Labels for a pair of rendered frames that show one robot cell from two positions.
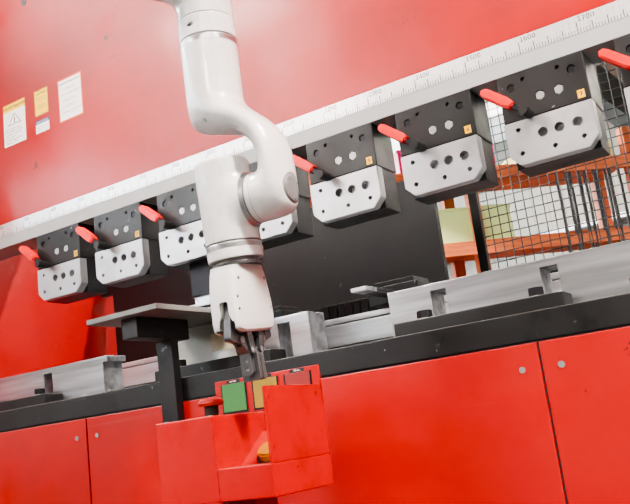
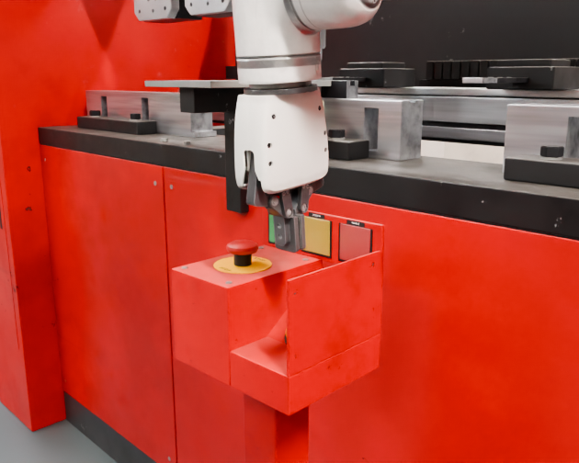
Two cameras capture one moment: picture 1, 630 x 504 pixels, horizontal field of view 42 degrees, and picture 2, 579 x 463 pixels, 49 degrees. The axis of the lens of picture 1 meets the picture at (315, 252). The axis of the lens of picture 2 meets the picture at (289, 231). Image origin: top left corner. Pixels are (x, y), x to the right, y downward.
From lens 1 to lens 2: 0.64 m
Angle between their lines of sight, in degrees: 30
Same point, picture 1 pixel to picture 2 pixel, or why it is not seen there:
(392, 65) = not seen: outside the picture
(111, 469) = (182, 223)
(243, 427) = (275, 289)
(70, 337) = (190, 40)
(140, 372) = not seen: hidden behind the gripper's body
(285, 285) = (402, 19)
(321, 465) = (365, 353)
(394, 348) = (496, 203)
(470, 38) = not seen: outside the picture
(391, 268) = (527, 21)
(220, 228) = (253, 36)
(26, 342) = (145, 45)
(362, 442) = (431, 298)
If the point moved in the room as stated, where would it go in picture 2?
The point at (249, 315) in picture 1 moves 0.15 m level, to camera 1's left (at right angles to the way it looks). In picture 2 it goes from (286, 171) to (150, 165)
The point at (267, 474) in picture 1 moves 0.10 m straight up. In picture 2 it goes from (282, 387) to (281, 296)
